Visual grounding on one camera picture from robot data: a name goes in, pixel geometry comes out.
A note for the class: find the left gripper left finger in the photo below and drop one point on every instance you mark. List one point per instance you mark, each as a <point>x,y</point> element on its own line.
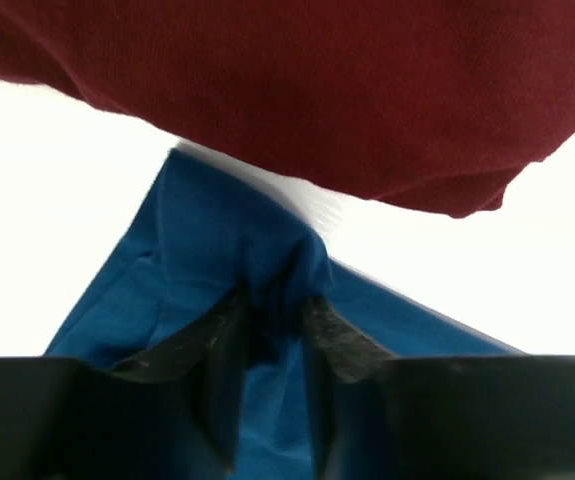
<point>168,412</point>

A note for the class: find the navy blue t shirt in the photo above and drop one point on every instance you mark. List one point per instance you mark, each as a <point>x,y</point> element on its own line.
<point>201,231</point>

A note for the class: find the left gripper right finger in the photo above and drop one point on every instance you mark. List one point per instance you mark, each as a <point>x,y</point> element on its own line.
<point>376,415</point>

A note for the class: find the folded dark red shirt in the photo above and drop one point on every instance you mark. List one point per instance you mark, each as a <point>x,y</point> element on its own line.
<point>427,105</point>

